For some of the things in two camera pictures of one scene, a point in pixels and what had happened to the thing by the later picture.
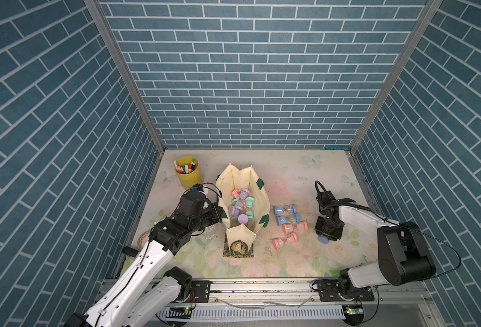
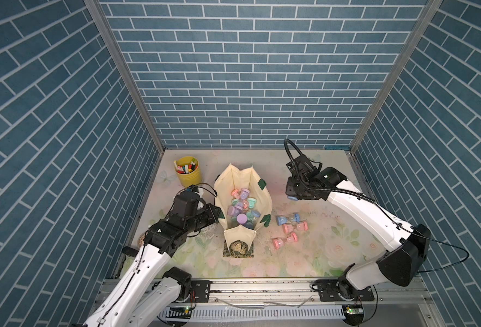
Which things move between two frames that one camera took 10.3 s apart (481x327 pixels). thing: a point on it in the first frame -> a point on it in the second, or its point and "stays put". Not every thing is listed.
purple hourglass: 244,194 stays put
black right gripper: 331,236 -> 288,191
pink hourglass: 236,193 stays put
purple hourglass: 242,219 stays put
